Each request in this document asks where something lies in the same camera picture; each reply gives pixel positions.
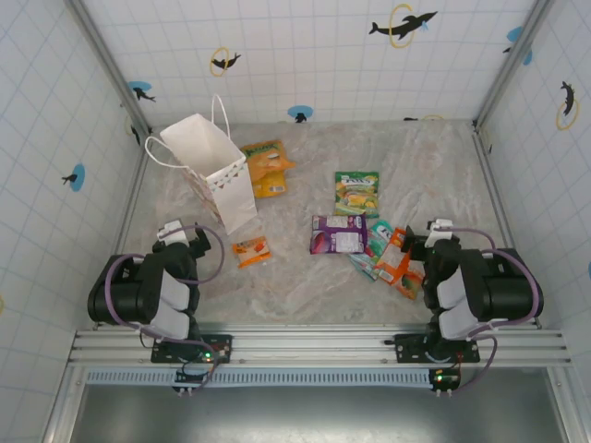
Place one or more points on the orange fruit candy packet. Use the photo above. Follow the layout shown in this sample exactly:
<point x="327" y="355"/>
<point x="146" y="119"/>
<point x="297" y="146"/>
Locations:
<point x="392" y="263"/>
<point x="412" y="283"/>
<point x="251" y="251"/>

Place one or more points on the white paper gift bag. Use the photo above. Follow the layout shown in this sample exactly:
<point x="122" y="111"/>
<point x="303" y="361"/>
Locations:
<point x="231" y="203"/>

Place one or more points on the green Fox's candy bag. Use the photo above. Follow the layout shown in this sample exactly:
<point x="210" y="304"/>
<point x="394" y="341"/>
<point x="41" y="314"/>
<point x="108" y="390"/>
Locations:
<point x="356" y="194"/>

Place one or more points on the purple berries candy bag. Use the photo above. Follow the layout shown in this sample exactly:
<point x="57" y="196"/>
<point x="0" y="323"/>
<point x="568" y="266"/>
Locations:
<point x="339" y="235"/>

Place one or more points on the yellow snack bag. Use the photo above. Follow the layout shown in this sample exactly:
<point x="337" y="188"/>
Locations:
<point x="268" y="180"/>

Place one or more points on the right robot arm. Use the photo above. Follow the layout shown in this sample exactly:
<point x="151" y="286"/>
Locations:
<point x="503" y="295"/>

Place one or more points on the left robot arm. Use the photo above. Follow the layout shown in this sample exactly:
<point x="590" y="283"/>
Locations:
<point x="124" y="295"/>

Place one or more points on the grey metal sheet panel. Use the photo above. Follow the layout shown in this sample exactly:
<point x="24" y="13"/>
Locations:
<point x="323" y="415"/>

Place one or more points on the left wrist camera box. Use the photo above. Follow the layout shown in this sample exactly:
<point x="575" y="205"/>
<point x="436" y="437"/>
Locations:
<point x="174" y="229"/>

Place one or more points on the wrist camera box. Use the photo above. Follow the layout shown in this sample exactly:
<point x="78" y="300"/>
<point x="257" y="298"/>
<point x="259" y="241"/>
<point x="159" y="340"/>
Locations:
<point x="174" y="229"/>
<point x="441" y="228"/>

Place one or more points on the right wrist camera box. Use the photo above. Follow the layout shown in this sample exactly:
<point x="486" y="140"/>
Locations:
<point x="441" y="228"/>

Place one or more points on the aluminium table side rail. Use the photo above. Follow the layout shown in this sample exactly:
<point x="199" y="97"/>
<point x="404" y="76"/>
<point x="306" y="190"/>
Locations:
<point x="134" y="194"/>
<point x="493" y="184"/>

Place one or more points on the right arm's black base plate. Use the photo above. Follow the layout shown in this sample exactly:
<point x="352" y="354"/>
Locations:
<point x="408" y="348"/>

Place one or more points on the aluminium mounting rail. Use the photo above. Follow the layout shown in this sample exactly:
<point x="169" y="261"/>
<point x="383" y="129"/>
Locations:
<point x="314" y="346"/>

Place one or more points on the aluminium frame post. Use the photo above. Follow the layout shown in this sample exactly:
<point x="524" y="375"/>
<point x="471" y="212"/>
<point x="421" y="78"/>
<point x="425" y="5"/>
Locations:
<point x="111" y="69"/>
<point x="512" y="62"/>

